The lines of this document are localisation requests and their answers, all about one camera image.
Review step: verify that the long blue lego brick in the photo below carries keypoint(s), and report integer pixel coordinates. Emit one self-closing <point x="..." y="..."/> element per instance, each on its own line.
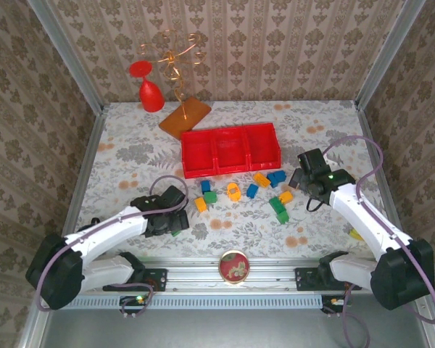
<point x="273" y="180"/>

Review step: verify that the small yellow lego brick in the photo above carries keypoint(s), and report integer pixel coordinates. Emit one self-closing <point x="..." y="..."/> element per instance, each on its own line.
<point x="286" y="197"/>
<point x="200" y="205"/>

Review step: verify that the yellow arch lego piece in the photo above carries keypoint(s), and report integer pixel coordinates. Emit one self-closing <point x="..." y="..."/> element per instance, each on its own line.
<point x="233" y="197"/>

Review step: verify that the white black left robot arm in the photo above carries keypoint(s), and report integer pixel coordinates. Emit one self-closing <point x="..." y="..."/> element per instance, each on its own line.
<point x="105" y="228"/>

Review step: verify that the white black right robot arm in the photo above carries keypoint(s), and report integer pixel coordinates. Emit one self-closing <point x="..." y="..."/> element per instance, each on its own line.
<point x="362" y="221"/>

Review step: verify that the tall blue lego brick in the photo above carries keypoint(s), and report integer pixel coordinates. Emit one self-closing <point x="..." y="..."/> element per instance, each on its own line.
<point x="282" y="175"/>

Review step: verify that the green two-by-four lego brick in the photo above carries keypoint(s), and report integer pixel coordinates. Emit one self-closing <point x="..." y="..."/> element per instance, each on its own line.
<point x="275" y="204"/>

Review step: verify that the red three-compartment tray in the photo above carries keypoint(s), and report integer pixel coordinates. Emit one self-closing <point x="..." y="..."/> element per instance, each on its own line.
<point x="197" y="150"/>

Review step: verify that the round tin red floral lid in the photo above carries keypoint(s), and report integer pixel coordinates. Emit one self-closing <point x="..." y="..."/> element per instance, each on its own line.
<point x="233" y="267"/>

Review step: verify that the small black electronics board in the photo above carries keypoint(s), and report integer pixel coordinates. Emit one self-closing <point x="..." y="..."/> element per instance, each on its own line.
<point x="334" y="301"/>
<point x="136" y="299"/>

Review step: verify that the grey metal base panel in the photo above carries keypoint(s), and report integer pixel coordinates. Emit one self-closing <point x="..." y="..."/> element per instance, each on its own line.
<point x="221" y="330"/>

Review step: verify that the red plastic wine glass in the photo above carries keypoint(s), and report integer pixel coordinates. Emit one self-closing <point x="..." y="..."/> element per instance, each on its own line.
<point x="151" y="96"/>

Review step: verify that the aluminium side rail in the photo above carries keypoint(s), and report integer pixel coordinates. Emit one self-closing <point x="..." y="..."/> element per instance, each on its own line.
<point x="380" y="170"/>
<point x="83" y="174"/>

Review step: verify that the aluminium mounting rail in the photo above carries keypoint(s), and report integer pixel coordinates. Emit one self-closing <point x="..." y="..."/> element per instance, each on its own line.
<point x="195" y="275"/>

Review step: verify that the aluminium frame post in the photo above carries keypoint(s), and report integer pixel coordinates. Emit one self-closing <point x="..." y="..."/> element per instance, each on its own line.
<point x="388" y="54"/>
<point x="65" y="54"/>

